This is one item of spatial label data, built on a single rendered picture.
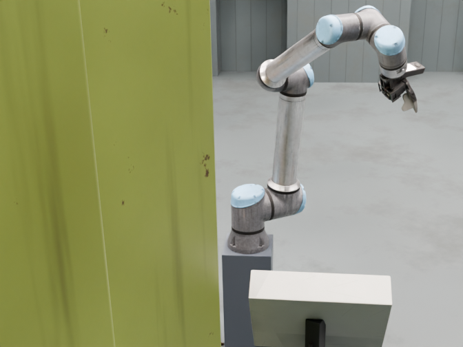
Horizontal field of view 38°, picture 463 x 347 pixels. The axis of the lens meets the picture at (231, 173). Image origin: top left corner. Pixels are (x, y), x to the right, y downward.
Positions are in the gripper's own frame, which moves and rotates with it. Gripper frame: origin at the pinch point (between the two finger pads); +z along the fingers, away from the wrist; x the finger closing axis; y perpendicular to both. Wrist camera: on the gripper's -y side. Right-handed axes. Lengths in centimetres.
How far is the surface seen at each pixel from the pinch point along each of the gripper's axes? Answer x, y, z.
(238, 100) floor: -354, -24, 376
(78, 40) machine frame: 52, 82, -148
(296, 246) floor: -70, 48, 183
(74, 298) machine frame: 68, 104, -125
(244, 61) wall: -465, -79, 452
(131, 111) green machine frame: 42, 82, -121
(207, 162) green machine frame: 41, 76, -95
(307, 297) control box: 59, 75, -53
